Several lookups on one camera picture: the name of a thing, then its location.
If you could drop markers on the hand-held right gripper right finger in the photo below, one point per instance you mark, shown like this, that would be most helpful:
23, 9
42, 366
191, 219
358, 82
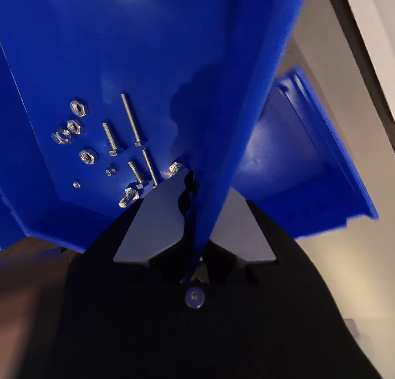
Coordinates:
243, 230

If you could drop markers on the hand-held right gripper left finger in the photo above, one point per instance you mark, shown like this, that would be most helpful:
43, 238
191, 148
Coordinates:
148, 227

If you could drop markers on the long thin steel bolt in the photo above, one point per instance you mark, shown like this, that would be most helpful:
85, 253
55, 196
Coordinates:
131, 119
149, 166

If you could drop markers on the blue plastic bin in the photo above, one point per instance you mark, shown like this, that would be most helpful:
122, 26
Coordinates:
293, 169
92, 45

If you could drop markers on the small steel hex nut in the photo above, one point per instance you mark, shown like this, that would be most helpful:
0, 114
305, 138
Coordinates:
108, 169

